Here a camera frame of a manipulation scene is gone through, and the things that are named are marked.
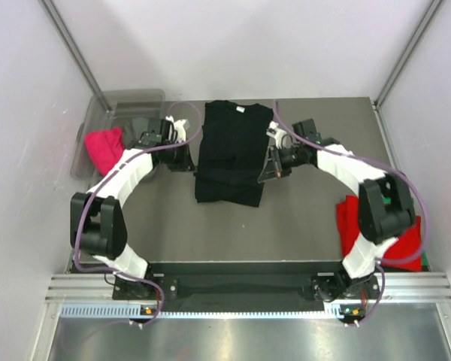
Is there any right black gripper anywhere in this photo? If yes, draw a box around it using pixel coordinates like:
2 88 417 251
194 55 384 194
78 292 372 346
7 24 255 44
259 144 305 183

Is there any black t shirt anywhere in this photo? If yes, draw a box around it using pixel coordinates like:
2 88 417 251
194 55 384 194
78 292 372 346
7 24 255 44
195 100 273 208

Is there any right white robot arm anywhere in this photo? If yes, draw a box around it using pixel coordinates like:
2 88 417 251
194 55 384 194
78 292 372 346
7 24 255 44
258 119 416 298

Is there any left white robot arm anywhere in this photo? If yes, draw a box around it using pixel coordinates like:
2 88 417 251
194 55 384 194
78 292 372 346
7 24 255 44
70 116 196 299

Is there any grey t shirt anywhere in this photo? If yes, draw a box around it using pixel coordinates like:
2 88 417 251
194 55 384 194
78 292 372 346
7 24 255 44
122 117 150 147

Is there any grey plastic bin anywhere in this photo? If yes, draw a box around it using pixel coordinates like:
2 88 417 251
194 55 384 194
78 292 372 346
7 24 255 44
70 89 165 186

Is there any pink t shirt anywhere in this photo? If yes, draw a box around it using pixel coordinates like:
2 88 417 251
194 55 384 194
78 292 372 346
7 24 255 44
84 127 125 176

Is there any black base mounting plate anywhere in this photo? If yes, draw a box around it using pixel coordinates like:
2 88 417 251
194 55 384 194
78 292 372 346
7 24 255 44
111 260 380 302

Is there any red folded t shirt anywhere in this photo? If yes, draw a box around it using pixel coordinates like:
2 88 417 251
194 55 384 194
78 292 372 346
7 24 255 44
335 196 422 272

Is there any green folded t shirt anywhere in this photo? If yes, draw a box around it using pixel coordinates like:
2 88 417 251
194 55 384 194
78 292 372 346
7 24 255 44
383 195 429 270

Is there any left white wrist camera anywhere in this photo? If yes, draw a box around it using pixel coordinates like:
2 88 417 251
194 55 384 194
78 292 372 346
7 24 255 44
165 116 190 144

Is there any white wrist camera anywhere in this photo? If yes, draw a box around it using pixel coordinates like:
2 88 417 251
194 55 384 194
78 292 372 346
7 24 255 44
266 121 290 149
165 116 190 144

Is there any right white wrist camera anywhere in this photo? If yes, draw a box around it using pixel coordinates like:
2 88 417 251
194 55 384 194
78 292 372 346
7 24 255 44
266 121 290 149

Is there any left aluminium frame post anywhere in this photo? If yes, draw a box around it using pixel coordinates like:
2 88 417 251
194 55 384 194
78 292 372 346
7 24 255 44
38 0 111 112

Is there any aluminium frame post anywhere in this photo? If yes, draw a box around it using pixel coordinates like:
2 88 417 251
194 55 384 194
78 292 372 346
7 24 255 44
373 0 444 109
38 0 111 112

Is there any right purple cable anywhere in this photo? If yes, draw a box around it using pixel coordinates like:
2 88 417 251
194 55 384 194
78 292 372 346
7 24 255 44
272 100 431 326

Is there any purple cable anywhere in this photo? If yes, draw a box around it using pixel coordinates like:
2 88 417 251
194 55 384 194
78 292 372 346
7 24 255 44
272 100 431 326
73 102 204 326

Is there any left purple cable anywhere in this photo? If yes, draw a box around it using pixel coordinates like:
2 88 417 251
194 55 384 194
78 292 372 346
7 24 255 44
73 102 204 326

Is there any grey slotted cable duct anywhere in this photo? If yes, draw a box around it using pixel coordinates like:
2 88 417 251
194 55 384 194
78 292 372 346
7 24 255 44
60 303 364 320

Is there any right aluminium frame post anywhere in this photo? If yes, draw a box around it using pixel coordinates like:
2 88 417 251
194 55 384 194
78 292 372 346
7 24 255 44
373 0 444 109

